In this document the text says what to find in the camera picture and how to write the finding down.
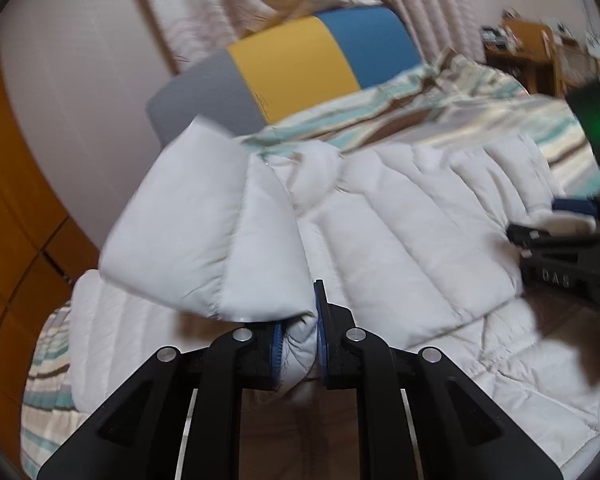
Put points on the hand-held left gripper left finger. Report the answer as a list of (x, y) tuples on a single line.
[(277, 351)]

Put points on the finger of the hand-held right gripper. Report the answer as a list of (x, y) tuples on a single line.
[(575, 206), (540, 236)]

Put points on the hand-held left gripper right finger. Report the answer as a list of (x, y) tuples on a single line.
[(322, 320)]

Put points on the white puffer jacket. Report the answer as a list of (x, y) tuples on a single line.
[(405, 240)]

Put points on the wooden rattan chair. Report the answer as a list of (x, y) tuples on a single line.
[(572, 67)]

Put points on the wooden desk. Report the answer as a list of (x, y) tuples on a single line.
[(525, 55)]

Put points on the striped bed blanket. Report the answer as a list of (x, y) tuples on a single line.
[(430, 110)]

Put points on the pale patterned curtain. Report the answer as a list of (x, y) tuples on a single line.
[(420, 0)]

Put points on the grey yellow blue pillow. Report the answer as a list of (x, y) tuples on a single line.
[(290, 70)]

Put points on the wooden wardrobe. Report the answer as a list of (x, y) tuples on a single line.
[(10, 185)]

